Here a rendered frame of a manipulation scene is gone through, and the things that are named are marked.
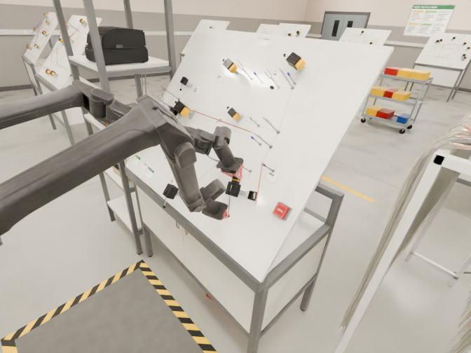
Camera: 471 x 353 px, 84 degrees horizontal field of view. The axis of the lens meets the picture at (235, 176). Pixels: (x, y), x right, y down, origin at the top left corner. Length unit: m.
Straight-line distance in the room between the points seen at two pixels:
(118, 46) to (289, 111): 1.08
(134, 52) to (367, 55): 1.29
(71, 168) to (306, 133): 0.87
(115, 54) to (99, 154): 1.36
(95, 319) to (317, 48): 2.05
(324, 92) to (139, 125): 0.86
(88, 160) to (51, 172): 0.06
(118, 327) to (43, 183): 1.65
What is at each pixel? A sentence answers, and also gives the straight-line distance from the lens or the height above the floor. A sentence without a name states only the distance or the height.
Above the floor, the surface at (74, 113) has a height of 0.54.
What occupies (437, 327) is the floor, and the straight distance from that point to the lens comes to 2.46.
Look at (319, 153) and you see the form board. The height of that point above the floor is 1.30.
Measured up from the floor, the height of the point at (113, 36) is 1.61.
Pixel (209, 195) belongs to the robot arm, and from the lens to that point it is 0.91.
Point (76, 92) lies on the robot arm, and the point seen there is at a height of 1.49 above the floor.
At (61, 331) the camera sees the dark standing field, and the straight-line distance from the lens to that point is 2.19.
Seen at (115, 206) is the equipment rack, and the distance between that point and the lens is 2.57.
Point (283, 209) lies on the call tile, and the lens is 1.02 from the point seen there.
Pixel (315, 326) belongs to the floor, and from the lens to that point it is 2.07.
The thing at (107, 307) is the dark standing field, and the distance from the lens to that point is 2.17.
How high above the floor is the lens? 1.73
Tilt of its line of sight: 31 degrees down
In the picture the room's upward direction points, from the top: 3 degrees clockwise
